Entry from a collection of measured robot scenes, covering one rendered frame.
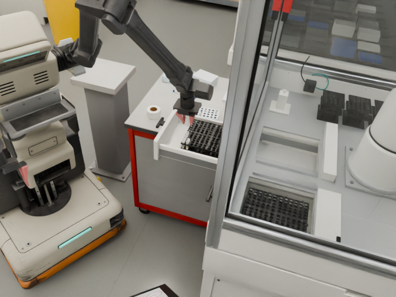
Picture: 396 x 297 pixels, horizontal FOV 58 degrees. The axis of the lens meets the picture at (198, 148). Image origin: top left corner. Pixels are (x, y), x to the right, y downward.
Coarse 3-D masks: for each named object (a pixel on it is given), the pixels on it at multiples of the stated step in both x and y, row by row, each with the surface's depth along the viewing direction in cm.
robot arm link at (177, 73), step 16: (112, 16) 95; (128, 16) 100; (112, 32) 101; (128, 32) 104; (144, 32) 105; (144, 48) 111; (160, 48) 112; (160, 64) 118; (176, 64) 120; (176, 80) 124
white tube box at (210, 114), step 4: (200, 108) 185; (204, 108) 185; (208, 108) 185; (200, 112) 182; (204, 112) 183; (208, 112) 184; (212, 112) 183; (200, 116) 180; (204, 116) 181; (208, 116) 181; (212, 116) 180; (216, 116) 181
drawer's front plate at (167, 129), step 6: (174, 114) 159; (168, 120) 155; (174, 120) 161; (168, 126) 154; (174, 126) 164; (162, 132) 148; (168, 132) 156; (156, 138) 145; (162, 138) 150; (168, 138) 159; (156, 144) 145; (156, 150) 147; (156, 156) 150
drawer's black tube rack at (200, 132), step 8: (200, 128) 156; (208, 128) 157; (216, 128) 157; (192, 136) 152; (200, 136) 152; (208, 136) 153; (216, 136) 153; (192, 144) 149; (200, 144) 149; (208, 144) 149; (216, 144) 154; (200, 152) 149; (208, 152) 150; (216, 152) 146
